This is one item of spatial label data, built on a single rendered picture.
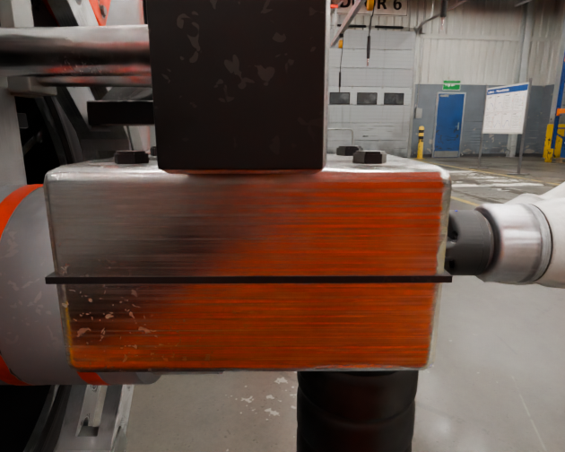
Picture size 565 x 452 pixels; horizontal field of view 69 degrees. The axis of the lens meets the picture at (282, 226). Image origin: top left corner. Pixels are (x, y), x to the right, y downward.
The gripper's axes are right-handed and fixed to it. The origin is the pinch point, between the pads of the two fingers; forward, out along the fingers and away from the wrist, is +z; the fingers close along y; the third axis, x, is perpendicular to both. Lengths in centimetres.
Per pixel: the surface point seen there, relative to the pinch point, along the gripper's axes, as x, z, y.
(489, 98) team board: 83, -493, 955
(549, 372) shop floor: -83, -107, 101
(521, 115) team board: 41, -506, 837
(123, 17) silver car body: 36, 36, 52
